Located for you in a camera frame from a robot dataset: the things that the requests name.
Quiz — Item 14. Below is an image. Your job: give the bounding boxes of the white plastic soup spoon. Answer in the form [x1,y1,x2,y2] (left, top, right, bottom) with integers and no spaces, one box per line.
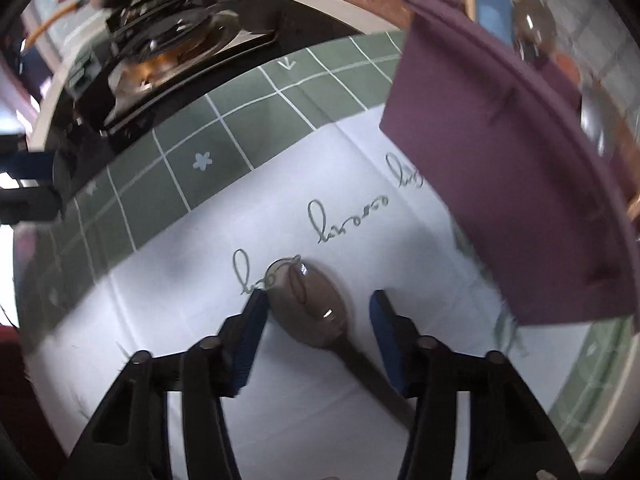
[472,0,516,48]

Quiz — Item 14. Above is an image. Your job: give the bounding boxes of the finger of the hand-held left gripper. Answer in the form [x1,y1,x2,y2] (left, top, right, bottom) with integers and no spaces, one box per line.
[0,185,65,224]
[0,151,57,189]

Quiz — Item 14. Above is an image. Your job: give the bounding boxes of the large dark-handled spoon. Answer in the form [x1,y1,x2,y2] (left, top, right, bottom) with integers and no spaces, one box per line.
[267,258,418,431]

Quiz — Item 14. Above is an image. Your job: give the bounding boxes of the black gas stove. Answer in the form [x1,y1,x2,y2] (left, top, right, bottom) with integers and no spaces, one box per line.
[20,0,281,156]

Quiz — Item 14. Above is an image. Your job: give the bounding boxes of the steel spoon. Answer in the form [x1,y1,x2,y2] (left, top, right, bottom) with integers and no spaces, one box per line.
[512,0,558,66]

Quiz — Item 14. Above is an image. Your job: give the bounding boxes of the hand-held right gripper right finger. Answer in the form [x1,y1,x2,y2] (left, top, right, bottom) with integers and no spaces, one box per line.
[369,289,583,480]

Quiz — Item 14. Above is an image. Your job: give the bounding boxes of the green white printed table mat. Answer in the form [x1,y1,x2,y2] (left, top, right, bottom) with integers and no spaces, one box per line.
[10,30,636,480]

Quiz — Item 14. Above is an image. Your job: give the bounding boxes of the purple plastic utensil holder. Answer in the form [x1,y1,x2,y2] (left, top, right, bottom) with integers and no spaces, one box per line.
[380,0,640,328]

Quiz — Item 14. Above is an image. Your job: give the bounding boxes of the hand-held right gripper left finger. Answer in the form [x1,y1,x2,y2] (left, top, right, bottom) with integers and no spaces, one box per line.
[60,289,271,480]

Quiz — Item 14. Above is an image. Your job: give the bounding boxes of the small steel spatula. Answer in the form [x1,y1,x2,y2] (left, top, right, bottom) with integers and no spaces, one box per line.
[579,84,622,157]

